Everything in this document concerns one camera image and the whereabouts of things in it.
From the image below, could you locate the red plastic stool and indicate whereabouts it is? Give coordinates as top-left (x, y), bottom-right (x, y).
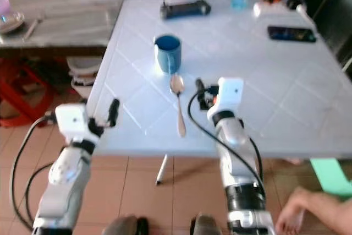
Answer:
top-left (0, 58), bottom-right (57, 129)

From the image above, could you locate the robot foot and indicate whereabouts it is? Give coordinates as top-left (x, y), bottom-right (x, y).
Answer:
top-left (189, 214), bottom-right (224, 235)
top-left (103, 215), bottom-right (150, 235)

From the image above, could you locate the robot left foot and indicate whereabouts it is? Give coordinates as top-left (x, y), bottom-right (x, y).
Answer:
top-left (103, 215), bottom-right (150, 235)

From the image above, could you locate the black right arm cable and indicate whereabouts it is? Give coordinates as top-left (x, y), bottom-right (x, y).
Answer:
top-left (187, 90), bottom-right (268, 193)

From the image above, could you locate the purple plastic bowl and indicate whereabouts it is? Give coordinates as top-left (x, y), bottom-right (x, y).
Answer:
top-left (0, 0), bottom-right (12, 19)

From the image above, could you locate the white plastic bin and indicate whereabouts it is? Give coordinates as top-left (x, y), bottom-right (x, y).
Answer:
top-left (67, 56), bottom-right (104, 102)

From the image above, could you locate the blue cup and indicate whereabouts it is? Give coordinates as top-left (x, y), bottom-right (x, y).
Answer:
top-left (154, 34), bottom-right (183, 75)

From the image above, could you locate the person's bare foot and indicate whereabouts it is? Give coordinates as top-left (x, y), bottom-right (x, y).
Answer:
top-left (274, 186), bottom-right (352, 235)

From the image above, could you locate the green plastic stool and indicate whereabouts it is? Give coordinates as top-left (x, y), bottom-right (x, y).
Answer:
top-left (310, 157), bottom-right (352, 198)

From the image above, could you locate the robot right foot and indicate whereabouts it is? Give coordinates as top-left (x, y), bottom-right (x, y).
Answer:
top-left (189, 214), bottom-right (224, 235)

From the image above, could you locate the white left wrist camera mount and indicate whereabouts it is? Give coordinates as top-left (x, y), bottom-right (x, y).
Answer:
top-left (70, 103), bottom-right (105, 140)

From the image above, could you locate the grey wooden side table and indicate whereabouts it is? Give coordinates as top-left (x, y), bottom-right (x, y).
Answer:
top-left (0, 0), bottom-right (128, 59)

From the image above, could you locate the metal dish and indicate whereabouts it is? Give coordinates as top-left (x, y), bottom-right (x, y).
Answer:
top-left (0, 12), bottom-right (26, 34)

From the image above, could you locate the white table leg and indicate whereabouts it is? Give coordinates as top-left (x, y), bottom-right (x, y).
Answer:
top-left (155, 155), bottom-right (169, 186)

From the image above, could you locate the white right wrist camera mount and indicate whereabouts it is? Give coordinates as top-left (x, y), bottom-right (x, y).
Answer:
top-left (207, 76), bottom-right (245, 119)

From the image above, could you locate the small spoon on counter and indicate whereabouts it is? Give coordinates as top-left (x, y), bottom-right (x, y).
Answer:
top-left (24, 17), bottom-right (44, 41)

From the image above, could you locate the long black left arm cable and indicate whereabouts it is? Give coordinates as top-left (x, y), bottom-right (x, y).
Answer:
top-left (9, 114), bottom-right (57, 231)

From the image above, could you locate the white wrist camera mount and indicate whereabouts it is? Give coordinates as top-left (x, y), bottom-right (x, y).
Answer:
top-left (70, 103), bottom-right (105, 140)
top-left (207, 76), bottom-right (245, 119)

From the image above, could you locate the black phone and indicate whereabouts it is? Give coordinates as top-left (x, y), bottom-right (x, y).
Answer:
top-left (267, 25), bottom-right (318, 44)

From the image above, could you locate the metal spoon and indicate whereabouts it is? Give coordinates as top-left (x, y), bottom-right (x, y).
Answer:
top-left (169, 73), bottom-right (187, 138)

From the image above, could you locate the short black left arm cable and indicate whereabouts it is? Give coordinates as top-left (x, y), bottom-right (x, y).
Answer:
top-left (24, 162), bottom-right (56, 223)

